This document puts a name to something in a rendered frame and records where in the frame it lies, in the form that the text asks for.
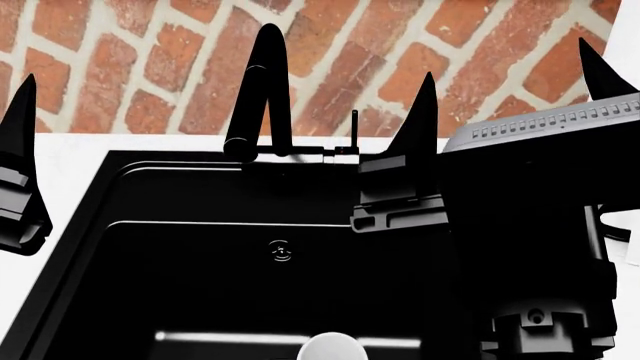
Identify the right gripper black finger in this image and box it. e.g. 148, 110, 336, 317
357, 71, 445, 207
578, 36, 640, 102

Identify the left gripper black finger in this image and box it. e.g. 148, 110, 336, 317
0, 72, 54, 258

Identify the thin black faucet lever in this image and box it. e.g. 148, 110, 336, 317
349, 108, 360, 150

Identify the round sink drain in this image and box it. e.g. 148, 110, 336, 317
267, 239, 296, 264

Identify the black gooseneck sink faucet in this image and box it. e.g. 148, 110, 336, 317
222, 22, 361, 166

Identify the black kitchen sink basin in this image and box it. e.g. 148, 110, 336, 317
0, 149, 481, 360

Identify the white round robot part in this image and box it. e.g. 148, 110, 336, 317
296, 330, 372, 360

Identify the black cable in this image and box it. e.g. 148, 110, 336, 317
598, 204, 640, 242

